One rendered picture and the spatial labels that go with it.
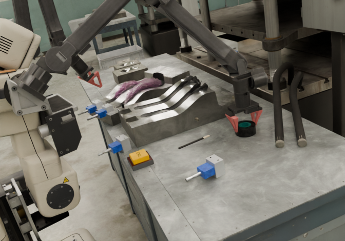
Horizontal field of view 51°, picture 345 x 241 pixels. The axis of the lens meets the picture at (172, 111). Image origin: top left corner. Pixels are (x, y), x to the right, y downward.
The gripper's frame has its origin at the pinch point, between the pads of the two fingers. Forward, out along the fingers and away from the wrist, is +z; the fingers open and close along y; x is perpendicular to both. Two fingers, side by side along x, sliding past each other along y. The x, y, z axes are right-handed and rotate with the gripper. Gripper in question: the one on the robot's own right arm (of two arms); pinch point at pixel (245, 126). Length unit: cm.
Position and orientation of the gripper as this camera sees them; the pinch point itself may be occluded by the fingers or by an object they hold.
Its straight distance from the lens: 141.4
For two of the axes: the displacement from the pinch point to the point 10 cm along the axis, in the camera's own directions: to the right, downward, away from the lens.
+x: -3.4, -2.9, 8.9
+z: 1.7, 9.2, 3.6
